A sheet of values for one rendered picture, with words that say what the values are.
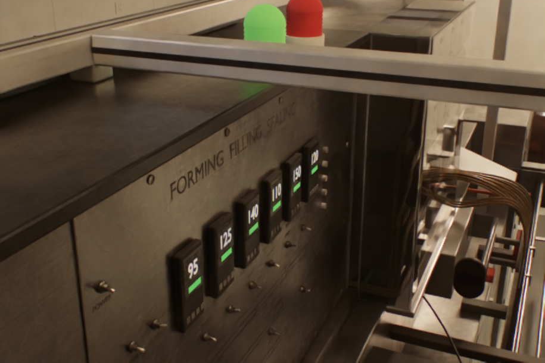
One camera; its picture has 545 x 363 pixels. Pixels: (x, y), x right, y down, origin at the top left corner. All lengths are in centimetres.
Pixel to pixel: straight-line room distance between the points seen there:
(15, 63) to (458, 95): 47
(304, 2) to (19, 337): 67
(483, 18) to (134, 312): 542
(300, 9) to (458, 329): 120
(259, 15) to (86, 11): 409
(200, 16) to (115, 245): 55
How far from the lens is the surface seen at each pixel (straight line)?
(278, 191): 94
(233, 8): 120
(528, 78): 68
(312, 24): 105
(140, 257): 67
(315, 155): 107
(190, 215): 74
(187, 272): 74
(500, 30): 249
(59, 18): 475
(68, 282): 59
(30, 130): 71
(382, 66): 70
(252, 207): 86
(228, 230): 81
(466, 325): 201
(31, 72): 79
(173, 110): 74
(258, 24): 91
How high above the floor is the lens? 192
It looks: 20 degrees down
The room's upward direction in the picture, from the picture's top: straight up
